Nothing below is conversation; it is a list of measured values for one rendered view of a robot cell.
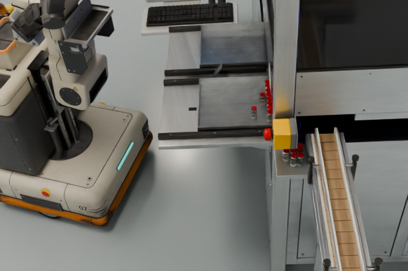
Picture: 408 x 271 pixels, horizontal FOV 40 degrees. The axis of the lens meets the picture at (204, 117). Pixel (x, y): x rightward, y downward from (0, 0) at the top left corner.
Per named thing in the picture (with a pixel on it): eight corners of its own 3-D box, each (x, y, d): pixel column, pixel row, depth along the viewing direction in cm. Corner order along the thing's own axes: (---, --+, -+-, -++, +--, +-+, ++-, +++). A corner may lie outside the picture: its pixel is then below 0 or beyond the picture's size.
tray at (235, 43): (281, 27, 240) (281, 20, 238) (286, 67, 222) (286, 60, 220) (201, 31, 243) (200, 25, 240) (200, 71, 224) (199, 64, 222)
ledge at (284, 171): (314, 148, 194) (314, 144, 193) (319, 178, 185) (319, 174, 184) (273, 150, 195) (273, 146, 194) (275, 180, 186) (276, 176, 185)
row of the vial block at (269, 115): (270, 88, 214) (270, 79, 211) (273, 123, 201) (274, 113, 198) (264, 89, 214) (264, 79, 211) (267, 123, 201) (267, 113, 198)
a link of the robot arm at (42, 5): (30, 8, 199) (31, 22, 198) (45, -4, 192) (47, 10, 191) (53, 13, 205) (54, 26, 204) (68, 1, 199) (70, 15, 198)
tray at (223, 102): (288, 81, 216) (288, 73, 214) (294, 130, 198) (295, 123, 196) (199, 84, 219) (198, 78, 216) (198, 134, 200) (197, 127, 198)
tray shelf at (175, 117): (280, 24, 245) (280, 20, 244) (295, 144, 196) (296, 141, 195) (170, 30, 248) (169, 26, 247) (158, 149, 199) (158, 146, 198)
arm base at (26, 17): (27, 6, 206) (9, 26, 199) (39, -3, 201) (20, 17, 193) (44, 24, 210) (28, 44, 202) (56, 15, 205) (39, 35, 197)
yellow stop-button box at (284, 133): (294, 132, 187) (294, 117, 182) (296, 149, 182) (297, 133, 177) (271, 133, 187) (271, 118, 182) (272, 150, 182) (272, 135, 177)
